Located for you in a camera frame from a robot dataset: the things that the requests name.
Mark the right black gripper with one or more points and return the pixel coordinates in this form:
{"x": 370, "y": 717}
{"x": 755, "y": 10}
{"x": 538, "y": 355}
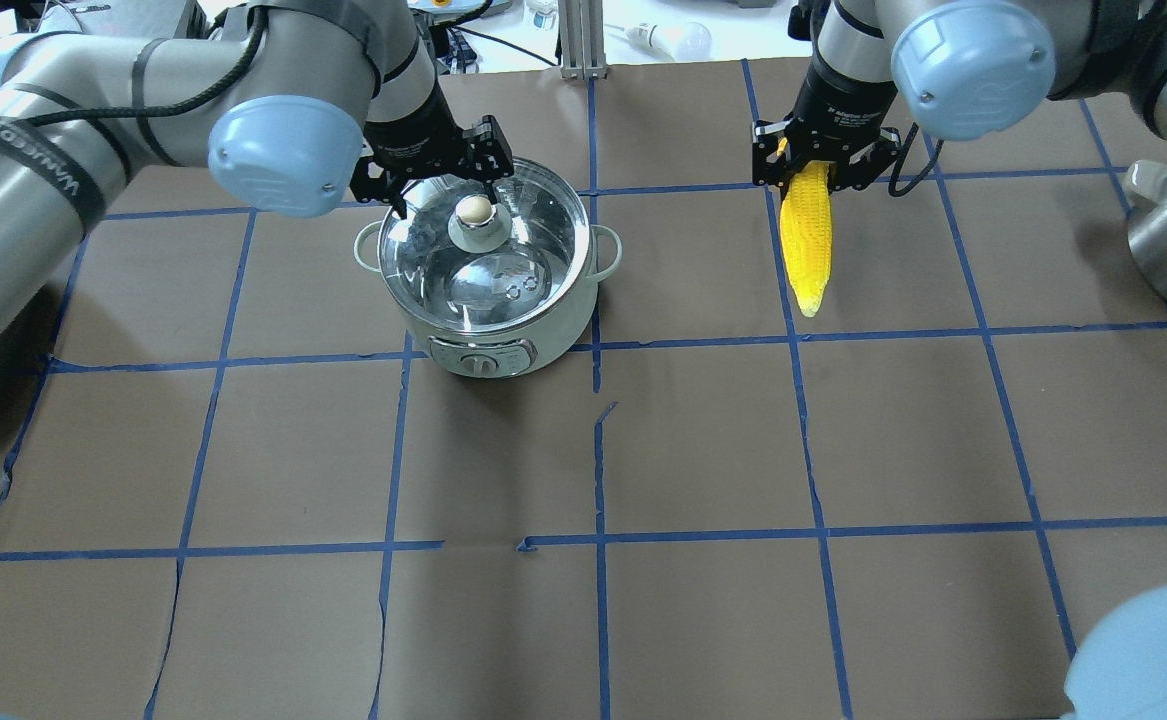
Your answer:
{"x": 840, "y": 108}

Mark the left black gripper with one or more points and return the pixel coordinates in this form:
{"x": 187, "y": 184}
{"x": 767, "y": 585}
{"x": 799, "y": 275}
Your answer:
{"x": 414, "y": 128}

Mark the yellow toy corn cob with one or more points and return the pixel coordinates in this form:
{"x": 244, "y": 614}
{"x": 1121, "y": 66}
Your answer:
{"x": 806, "y": 236}

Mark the glass pot lid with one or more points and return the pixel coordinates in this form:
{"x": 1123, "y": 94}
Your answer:
{"x": 475, "y": 262}

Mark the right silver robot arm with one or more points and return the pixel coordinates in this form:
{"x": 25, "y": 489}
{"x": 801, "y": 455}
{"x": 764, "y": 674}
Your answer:
{"x": 990, "y": 500}

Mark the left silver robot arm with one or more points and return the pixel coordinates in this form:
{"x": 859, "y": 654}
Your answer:
{"x": 321, "y": 98}

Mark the pale green electric pot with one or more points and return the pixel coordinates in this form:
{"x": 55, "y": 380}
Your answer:
{"x": 522, "y": 349}

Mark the white light bulb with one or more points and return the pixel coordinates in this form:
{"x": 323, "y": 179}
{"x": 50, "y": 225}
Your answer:
{"x": 689, "y": 41}

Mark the aluminium frame post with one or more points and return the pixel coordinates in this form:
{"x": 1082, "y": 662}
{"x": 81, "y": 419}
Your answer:
{"x": 581, "y": 36}

